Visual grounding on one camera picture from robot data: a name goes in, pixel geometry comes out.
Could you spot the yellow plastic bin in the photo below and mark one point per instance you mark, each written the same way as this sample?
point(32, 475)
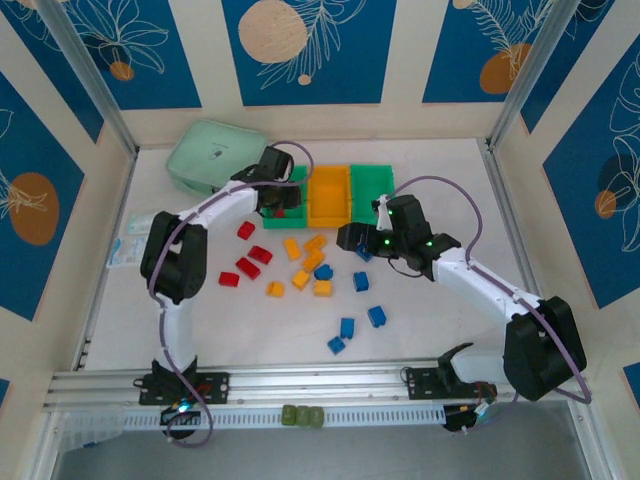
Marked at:
point(327, 195)

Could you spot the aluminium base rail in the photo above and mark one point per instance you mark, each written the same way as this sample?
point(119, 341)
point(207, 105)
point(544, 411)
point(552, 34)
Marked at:
point(320, 380)

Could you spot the clear plastic bag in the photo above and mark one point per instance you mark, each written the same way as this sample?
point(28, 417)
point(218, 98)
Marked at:
point(85, 432)

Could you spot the green plastic bin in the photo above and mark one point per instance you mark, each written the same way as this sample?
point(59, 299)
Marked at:
point(295, 223)
point(370, 180)

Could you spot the blue lego brick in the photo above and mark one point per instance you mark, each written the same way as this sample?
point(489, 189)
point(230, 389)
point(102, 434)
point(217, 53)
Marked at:
point(364, 257)
point(361, 281)
point(347, 327)
point(324, 272)
point(336, 345)
point(376, 316)

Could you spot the green square button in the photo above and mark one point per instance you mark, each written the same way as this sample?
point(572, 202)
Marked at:
point(288, 416)
point(302, 416)
point(317, 416)

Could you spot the clear wipe packet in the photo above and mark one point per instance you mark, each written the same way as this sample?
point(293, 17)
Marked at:
point(139, 223)
point(125, 252)

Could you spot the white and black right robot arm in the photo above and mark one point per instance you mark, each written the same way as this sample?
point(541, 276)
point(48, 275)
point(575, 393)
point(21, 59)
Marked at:
point(480, 285)

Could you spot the mint green zip pouch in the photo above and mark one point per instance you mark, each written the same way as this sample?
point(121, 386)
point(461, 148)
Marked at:
point(210, 150)

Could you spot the aluminium side rail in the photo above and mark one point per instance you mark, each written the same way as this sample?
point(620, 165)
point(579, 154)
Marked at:
point(506, 200)
point(120, 200)

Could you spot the square yellow lego brick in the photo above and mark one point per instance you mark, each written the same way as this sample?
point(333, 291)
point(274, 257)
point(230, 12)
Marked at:
point(275, 289)

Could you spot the aluminium frame post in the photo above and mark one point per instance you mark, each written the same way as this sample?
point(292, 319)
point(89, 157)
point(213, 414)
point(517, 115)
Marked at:
point(85, 65)
point(540, 65)

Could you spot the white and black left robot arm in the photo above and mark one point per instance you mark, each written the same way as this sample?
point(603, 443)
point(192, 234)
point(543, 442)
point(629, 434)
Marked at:
point(172, 330)

